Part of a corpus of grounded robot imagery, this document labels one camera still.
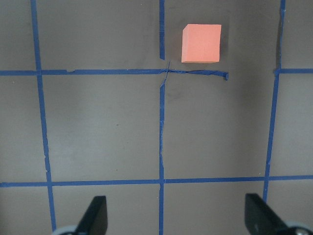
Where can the orange foam cube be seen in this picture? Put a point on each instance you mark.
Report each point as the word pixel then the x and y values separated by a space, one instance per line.
pixel 201 43

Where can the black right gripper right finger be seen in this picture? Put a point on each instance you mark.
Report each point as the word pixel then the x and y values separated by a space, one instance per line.
pixel 260 219

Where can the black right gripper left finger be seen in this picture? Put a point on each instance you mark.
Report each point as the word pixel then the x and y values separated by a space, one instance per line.
pixel 95 219

